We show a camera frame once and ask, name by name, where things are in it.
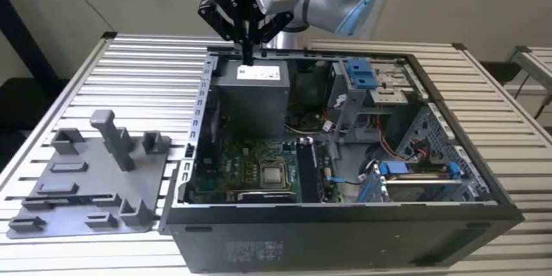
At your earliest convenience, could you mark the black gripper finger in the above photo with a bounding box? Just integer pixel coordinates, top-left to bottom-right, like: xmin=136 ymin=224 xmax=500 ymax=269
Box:
xmin=196 ymin=0 xmax=250 ymax=66
xmin=248 ymin=12 xmax=293 ymax=66

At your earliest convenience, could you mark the blue plastic drive caddy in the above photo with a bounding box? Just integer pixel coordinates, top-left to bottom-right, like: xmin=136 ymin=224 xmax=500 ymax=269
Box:
xmin=344 ymin=58 xmax=377 ymax=90

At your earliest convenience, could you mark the grey power supply unit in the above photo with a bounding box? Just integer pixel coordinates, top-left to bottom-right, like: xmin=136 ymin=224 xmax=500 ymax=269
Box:
xmin=210 ymin=59 xmax=290 ymax=140

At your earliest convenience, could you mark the silver metal drive cage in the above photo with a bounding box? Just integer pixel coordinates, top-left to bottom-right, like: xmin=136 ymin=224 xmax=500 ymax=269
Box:
xmin=326 ymin=58 xmax=428 ymax=144

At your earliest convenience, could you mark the metal CPU socket cover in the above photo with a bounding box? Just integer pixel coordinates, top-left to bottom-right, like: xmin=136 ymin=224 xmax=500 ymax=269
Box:
xmin=257 ymin=159 xmax=289 ymax=190

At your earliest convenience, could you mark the green motherboard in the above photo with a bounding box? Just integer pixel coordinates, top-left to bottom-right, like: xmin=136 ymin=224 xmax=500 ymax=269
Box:
xmin=189 ymin=138 xmax=345 ymax=204

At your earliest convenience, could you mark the silver CPU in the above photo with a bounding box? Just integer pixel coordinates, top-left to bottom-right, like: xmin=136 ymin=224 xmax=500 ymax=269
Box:
xmin=262 ymin=167 xmax=285 ymax=184

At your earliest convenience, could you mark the black chair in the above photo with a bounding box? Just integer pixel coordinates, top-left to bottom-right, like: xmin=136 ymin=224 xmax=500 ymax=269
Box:
xmin=0 ymin=77 xmax=57 ymax=134

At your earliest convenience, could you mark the black graphics card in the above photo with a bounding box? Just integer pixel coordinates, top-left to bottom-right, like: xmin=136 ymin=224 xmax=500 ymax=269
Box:
xmin=236 ymin=191 xmax=298 ymax=205

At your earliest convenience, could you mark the dark box behind table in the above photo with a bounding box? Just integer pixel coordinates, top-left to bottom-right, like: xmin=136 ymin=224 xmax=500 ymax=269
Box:
xmin=477 ymin=61 xmax=522 ymax=87

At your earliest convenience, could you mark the grey plastic parts rack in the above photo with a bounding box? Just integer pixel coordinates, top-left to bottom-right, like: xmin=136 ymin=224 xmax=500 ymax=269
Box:
xmin=6 ymin=109 xmax=176 ymax=241

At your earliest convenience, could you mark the hard disk in blue carrier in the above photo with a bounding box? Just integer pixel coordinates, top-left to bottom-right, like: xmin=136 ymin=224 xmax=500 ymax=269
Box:
xmin=360 ymin=161 xmax=474 ymax=204

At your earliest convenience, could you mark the aluminium side table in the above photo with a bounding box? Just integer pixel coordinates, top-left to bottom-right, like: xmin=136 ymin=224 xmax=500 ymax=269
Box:
xmin=501 ymin=45 xmax=552 ymax=99

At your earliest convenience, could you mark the black open PC case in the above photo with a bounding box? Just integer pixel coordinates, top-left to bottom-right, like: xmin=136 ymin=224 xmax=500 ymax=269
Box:
xmin=157 ymin=45 xmax=525 ymax=273

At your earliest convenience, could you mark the yellow black wire bundle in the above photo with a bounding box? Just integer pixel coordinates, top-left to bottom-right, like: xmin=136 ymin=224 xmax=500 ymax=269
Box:
xmin=284 ymin=111 xmax=333 ymax=135

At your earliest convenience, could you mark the black slanted post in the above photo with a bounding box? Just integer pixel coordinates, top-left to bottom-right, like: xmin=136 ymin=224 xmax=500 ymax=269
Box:
xmin=0 ymin=0 xmax=60 ymax=96

